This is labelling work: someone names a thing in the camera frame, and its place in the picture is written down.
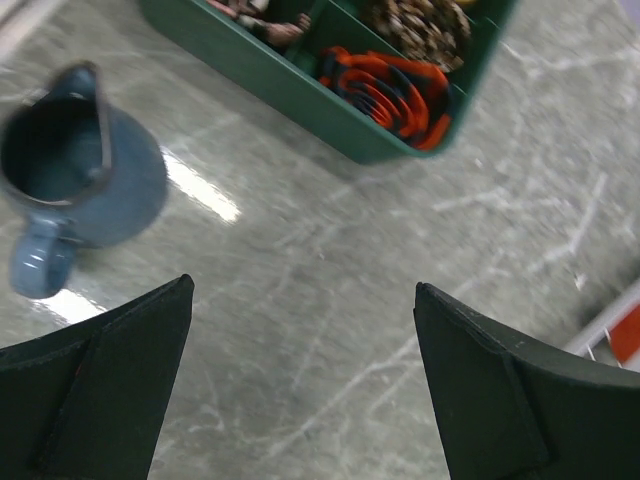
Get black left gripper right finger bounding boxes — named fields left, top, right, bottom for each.
left=414, top=283, right=639, bottom=479

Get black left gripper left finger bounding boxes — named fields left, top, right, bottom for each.
left=1, top=275, right=194, bottom=479

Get orange ceramic mug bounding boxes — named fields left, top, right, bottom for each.
left=610, top=305, right=640, bottom=372

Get green divided organizer tray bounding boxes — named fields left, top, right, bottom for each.
left=139, top=1, right=514, bottom=163

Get white wire dish rack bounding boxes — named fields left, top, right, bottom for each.
left=563, top=280, right=639, bottom=368

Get brown white bracelets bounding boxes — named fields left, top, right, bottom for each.
left=207, top=0, right=314, bottom=49

